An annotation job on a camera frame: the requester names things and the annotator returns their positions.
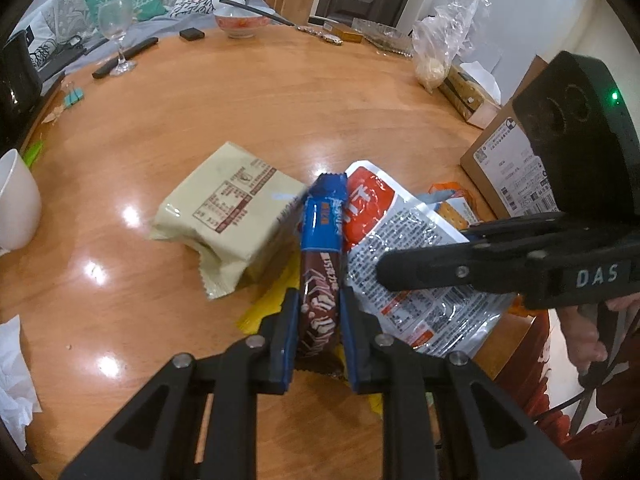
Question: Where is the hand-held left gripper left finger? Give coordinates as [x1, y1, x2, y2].
[59, 287, 303, 480]

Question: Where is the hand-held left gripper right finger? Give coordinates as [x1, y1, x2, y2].
[339, 287, 583, 480]

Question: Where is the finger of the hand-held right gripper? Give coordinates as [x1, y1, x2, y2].
[376, 241, 553, 295]
[461, 211, 572, 245]

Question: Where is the red white snack bag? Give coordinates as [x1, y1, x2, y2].
[342, 160, 518, 359]

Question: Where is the yellow snack packet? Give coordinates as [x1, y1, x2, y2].
[236, 265, 388, 413]

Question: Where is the orange clear cracker bag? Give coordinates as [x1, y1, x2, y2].
[427, 181, 485, 235]

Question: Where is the brown cardboard box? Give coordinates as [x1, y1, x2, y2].
[460, 55, 561, 218]

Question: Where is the blue brown chocolate bar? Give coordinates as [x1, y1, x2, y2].
[295, 173, 348, 373]

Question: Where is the cream biscuit packet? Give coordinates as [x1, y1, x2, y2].
[149, 141, 308, 302]

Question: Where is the person's right hand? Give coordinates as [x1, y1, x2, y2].
[556, 302, 610, 376]

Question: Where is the patterned tissue box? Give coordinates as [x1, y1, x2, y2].
[439, 60, 502, 122]

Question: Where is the dark red chair cover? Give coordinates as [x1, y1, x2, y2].
[480, 305, 581, 461]

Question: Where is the clear plastic bag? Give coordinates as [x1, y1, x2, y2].
[411, 0, 493, 93]

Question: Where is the clear glass dish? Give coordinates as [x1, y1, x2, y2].
[351, 17, 416, 57]

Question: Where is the person's red clothing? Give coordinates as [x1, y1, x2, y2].
[565, 400, 640, 480]

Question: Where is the small tan box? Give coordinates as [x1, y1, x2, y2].
[331, 24, 365, 44]

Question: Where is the silver wristwatch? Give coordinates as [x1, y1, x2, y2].
[295, 24, 346, 47]

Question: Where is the white crumpled tissue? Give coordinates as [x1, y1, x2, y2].
[0, 314, 42, 453]

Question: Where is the white patterned bowl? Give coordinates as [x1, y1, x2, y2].
[214, 7, 273, 40]

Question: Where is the black chopstick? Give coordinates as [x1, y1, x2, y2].
[220, 0, 297, 27]

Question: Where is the white cup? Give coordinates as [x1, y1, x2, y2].
[0, 149, 43, 256]

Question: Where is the green plastic piece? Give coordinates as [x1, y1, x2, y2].
[22, 141, 47, 168]

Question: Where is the long black remote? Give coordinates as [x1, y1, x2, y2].
[91, 36, 160, 79]

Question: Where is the grey covered sofa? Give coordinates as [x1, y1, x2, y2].
[10, 0, 261, 76]

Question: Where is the black laptop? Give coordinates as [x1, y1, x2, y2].
[37, 35, 108, 83]

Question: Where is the wine glass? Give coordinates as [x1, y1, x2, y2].
[97, 0, 138, 77]

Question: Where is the black kettle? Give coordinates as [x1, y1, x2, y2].
[0, 35, 43, 128]

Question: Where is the white tree print pillow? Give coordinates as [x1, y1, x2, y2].
[20, 22, 56, 71]

